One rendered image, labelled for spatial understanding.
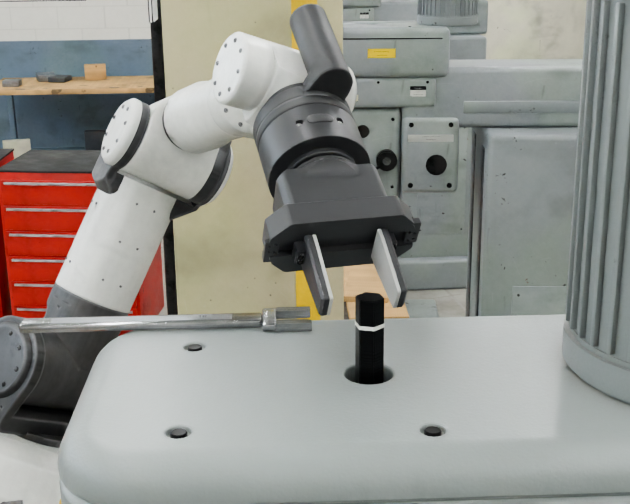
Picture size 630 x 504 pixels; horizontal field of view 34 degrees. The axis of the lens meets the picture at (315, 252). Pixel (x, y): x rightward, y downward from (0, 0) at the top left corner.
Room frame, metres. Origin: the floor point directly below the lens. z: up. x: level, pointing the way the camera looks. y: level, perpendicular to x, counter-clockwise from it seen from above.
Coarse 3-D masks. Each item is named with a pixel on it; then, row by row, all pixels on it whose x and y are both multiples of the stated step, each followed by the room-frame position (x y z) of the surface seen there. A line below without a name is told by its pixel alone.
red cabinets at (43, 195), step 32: (0, 160) 5.47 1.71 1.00; (32, 160) 5.42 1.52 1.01; (64, 160) 5.41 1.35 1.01; (96, 160) 5.40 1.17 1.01; (0, 192) 5.20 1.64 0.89; (32, 192) 5.17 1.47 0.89; (64, 192) 5.16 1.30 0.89; (0, 224) 5.36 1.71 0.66; (32, 224) 5.18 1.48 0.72; (64, 224) 5.16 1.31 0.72; (0, 256) 5.30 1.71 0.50; (32, 256) 5.19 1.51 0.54; (64, 256) 5.17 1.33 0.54; (160, 256) 5.60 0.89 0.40; (0, 288) 5.24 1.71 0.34; (32, 288) 5.18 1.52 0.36; (160, 288) 5.55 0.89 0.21
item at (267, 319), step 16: (32, 320) 0.80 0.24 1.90; (48, 320) 0.80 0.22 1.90; (64, 320) 0.80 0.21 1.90; (80, 320) 0.80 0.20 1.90; (96, 320) 0.80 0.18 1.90; (112, 320) 0.80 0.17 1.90; (128, 320) 0.80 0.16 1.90; (144, 320) 0.80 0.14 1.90; (160, 320) 0.80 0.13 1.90; (176, 320) 0.80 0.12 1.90; (192, 320) 0.80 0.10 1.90; (208, 320) 0.80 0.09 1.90; (224, 320) 0.80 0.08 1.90; (240, 320) 0.80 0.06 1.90; (256, 320) 0.80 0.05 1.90; (272, 320) 0.80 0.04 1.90; (288, 320) 0.80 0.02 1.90; (304, 320) 0.80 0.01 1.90
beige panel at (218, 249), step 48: (192, 0) 2.42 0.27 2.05; (240, 0) 2.42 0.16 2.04; (288, 0) 2.42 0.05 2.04; (336, 0) 2.43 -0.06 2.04; (192, 48) 2.42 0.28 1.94; (240, 144) 2.42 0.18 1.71; (240, 192) 2.42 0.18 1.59; (192, 240) 2.41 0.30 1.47; (240, 240) 2.42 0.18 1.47; (192, 288) 2.41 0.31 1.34; (240, 288) 2.42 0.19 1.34; (288, 288) 2.42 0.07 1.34; (336, 288) 2.43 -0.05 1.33
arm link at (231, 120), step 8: (352, 72) 0.95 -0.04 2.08; (352, 88) 0.93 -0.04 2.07; (208, 96) 1.00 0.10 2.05; (352, 96) 0.93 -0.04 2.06; (208, 104) 1.00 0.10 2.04; (216, 104) 0.98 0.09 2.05; (352, 104) 0.93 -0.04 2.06; (216, 112) 0.99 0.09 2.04; (224, 112) 0.98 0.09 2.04; (232, 112) 0.98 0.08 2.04; (240, 112) 0.99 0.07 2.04; (216, 120) 0.99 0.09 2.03; (224, 120) 0.98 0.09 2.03; (232, 120) 0.98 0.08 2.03; (240, 120) 0.98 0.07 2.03; (224, 128) 0.99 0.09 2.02; (232, 128) 0.98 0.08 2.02; (240, 128) 0.98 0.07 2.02; (248, 128) 0.99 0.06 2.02; (240, 136) 1.01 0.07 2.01; (248, 136) 1.00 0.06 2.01
